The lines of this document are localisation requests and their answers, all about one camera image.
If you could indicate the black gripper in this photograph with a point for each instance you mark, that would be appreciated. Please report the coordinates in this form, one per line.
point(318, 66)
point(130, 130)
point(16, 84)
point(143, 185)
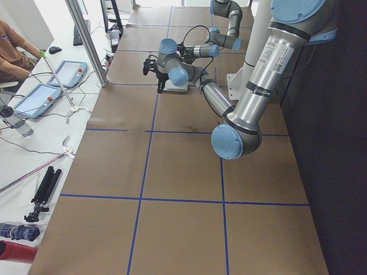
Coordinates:
point(161, 77)
point(187, 51)

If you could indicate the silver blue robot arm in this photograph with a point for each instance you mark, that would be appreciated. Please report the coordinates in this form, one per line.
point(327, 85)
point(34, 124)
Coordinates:
point(279, 29)
point(216, 40)

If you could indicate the silver digital kitchen scale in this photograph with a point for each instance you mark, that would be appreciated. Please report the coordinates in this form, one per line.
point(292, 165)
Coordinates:
point(170, 87)

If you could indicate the green tipped reacher grabber stick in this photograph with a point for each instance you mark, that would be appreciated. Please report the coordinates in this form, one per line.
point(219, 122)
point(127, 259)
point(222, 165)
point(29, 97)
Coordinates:
point(74, 108)

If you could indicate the far blue teach pendant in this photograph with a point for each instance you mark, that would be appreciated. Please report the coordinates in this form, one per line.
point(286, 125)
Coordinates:
point(71, 72)

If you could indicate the blue teach pendant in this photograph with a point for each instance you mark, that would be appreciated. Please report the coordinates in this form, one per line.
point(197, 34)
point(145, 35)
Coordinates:
point(36, 102)
point(71, 72)

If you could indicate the black keyboard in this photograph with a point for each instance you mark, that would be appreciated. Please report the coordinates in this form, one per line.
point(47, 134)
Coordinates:
point(77, 39)

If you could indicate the black computer mouse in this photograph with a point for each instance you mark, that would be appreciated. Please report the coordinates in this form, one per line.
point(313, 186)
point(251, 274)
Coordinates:
point(54, 50)

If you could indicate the pink reacher grabber stick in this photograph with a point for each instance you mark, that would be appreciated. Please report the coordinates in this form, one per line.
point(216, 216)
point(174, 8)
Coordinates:
point(67, 151)

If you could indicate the near blue teach pendant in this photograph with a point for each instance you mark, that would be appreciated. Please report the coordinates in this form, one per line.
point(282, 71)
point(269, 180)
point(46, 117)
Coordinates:
point(36, 102)

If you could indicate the black folded tripod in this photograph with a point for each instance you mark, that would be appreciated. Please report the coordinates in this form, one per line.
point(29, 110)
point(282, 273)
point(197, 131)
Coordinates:
point(43, 194)

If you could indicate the person in brown shirt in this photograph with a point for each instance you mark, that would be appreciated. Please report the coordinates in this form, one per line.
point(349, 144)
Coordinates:
point(18, 55)

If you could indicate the clear water bottle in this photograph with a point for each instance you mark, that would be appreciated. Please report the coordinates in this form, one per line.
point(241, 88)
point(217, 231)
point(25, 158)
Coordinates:
point(14, 119)

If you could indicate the blue folded umbrella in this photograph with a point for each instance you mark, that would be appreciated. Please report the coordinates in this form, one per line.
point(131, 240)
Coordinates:
point(19, 232)

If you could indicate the red cylinder bottle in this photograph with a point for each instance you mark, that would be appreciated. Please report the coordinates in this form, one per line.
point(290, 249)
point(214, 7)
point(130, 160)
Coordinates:
point(16, 252)

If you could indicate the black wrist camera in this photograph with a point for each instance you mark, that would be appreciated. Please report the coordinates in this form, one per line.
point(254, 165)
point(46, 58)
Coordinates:
point(149, 64)

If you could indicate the aluminium frame post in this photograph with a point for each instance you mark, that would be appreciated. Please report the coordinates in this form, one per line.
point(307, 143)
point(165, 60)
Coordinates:
point(78, 19)

